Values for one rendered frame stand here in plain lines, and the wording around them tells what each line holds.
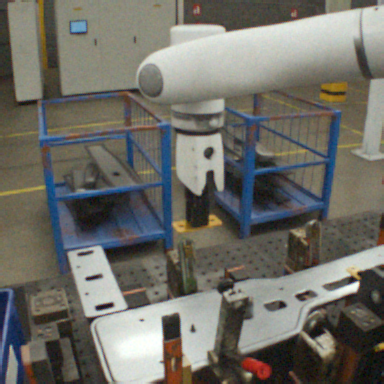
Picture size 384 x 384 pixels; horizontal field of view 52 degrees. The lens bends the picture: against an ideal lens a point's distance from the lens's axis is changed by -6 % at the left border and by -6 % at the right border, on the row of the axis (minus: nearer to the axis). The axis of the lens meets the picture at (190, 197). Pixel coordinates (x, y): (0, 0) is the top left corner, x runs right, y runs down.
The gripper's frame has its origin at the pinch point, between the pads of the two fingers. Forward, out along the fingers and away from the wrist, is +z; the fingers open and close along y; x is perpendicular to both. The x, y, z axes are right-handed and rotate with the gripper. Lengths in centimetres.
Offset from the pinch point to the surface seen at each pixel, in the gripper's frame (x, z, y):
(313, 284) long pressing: -32.3, 27.4, 2.7
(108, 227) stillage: -20, 111, 203
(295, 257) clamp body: -37, 29, 17
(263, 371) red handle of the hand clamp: 1.1, 12.9, -26.5
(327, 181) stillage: -185, 89, 169
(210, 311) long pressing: -5.2, 27.4, 4.1
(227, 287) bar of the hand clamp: 0.8, 6.5, -13.8
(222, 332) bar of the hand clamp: 2.5, 13.4, -16.2
